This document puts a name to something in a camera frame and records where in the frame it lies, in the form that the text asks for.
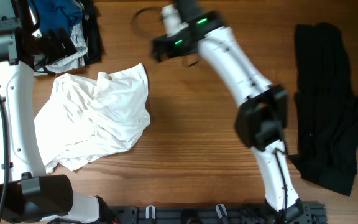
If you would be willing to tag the white shirt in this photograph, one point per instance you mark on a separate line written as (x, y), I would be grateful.
(86, 119)

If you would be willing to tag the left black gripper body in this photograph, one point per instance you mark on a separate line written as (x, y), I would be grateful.
(53, 48)

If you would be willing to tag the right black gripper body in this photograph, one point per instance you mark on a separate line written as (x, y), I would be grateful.
(161, 47)

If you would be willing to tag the black shirt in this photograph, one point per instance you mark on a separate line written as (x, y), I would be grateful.
(327, 109)

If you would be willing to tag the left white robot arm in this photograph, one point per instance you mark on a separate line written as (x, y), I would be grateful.
(27, 193)

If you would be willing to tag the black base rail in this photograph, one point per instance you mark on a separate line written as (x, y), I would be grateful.
(216, 214)

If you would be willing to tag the black folded garment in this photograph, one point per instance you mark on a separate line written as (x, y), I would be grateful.
(91, 33)

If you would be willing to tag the blue folded garment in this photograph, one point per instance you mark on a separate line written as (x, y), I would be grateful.
(56, 14)

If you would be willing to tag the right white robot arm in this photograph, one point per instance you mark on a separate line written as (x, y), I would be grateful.
(262, 106)

